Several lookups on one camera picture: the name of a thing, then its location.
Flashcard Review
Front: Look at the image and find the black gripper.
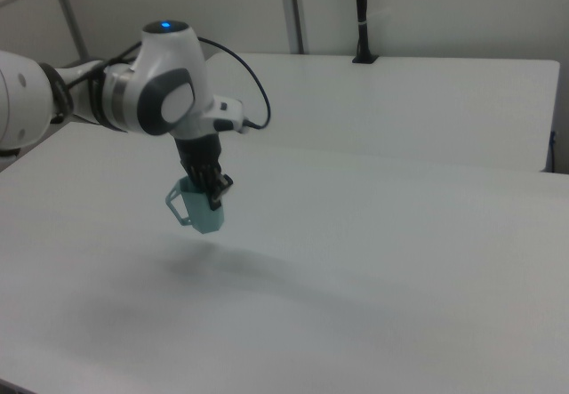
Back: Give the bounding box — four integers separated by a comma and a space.
173, 132, 235, 213

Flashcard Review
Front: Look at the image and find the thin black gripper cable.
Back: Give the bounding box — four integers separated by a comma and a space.
61, 36, 273, 131

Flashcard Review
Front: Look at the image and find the black printed cable strap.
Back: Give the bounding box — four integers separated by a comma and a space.
38, 61, 75, 125

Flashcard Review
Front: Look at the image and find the white background table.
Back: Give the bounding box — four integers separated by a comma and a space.
202, 52, 562, 173

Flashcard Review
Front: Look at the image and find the black cable conduit pole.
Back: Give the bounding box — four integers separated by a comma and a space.
351, 0, 380, 65

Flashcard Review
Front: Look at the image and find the teal faceted plastic cup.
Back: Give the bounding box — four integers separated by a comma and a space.
164, 177, 226, 236

